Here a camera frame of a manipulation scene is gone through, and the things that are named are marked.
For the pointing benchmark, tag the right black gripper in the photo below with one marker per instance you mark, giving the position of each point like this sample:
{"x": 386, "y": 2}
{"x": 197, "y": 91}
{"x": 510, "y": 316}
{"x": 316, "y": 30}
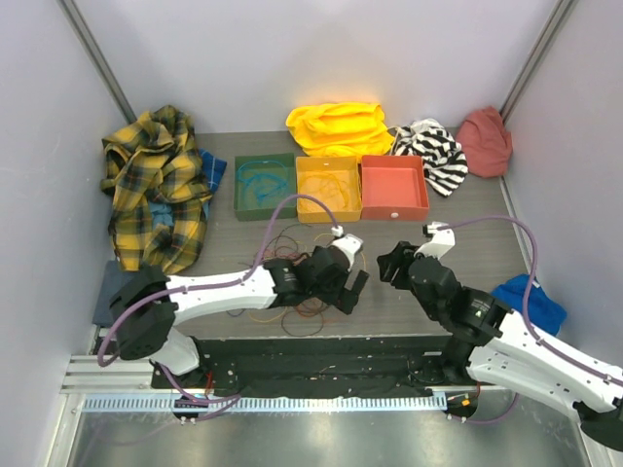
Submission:
{"x": 401, "y": 256}

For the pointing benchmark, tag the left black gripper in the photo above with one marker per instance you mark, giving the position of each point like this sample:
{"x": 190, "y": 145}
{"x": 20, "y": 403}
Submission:
{"x": 350, "y": 297}

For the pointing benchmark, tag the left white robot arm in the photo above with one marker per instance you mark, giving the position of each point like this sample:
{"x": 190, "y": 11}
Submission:
{"x": 149, "y": 308}

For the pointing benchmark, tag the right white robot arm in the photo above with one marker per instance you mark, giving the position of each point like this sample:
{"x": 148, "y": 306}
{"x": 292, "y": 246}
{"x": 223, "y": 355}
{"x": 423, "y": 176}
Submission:
{"x": 490, "y": 342}

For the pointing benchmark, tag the black base mat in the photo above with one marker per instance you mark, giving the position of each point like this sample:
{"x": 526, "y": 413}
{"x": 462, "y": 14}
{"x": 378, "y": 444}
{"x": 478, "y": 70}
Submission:
{"x": 328, "y": 368}

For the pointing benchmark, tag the red plastic bin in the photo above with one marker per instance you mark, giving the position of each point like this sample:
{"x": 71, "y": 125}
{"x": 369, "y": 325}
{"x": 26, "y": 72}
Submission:
{"x": 393, "y": 189}

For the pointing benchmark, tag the yellow plastic bin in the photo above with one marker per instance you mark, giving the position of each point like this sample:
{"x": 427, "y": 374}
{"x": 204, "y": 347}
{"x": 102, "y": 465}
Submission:
{"x": 333, "y": 181}

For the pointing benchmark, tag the black white striped cloth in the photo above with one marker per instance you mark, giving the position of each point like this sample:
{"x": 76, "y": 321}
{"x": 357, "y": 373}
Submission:
{"x": 443, "y": 160}

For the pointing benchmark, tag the yellow cloth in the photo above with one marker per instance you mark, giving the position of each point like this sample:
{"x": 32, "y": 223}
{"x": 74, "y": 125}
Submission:
{"x": 336, "y": 130}

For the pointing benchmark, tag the green plastic bin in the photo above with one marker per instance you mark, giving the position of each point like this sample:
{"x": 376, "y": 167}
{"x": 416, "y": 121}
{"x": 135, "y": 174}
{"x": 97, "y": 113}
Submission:
{"x": 261, "y": 184}

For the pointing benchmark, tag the pink red cloth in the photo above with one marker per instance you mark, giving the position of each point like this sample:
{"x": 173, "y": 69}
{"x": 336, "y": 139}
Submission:
{"x": 486, "y": 143}

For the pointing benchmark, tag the blue cloth right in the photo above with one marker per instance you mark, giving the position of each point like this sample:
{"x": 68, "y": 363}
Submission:
{"x": 544, "y": 313}

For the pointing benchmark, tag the blue checked cloth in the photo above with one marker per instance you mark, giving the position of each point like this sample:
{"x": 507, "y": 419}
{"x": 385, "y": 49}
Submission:
{"x": 213, "y": 169}

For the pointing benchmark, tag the yellow plaid shirt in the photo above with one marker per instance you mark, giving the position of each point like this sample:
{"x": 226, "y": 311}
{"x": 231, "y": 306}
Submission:
{"x": 155, "y": 178}

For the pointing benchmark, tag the grey blue folded cloth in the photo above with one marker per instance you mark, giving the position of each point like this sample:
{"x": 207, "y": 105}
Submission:
{"x": 114, "y": 279}

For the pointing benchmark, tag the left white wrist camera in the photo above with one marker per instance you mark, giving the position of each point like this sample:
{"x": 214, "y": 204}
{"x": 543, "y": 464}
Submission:
{"x": 349, "y": 245}

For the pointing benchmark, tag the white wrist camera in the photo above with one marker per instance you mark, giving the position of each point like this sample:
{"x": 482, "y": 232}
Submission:
{"x": 349, "y": 245}
{"x": 440, "y": 240}

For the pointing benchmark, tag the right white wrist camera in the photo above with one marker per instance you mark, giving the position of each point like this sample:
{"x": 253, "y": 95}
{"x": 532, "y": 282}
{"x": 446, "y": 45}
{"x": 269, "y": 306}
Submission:
{"x": 440, "y": 240}

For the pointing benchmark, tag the white slotted cable duct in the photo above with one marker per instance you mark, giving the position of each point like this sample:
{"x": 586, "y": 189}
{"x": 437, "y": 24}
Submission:
{"x": 134, "y": 403}

